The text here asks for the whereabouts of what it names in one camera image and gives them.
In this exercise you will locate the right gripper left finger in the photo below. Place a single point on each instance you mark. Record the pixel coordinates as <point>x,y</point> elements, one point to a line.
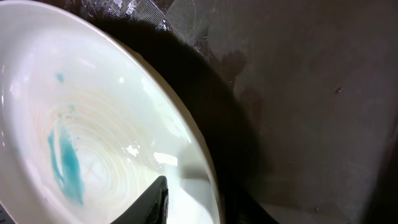
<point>151,207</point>

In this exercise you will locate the white plate long blue stain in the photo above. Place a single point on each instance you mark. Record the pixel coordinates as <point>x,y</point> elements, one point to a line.
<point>87,125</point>

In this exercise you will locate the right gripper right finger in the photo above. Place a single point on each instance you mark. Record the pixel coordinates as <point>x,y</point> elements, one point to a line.
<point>241,208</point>

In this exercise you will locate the brown serving tray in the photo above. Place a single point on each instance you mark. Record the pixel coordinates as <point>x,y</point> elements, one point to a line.
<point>297,99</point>

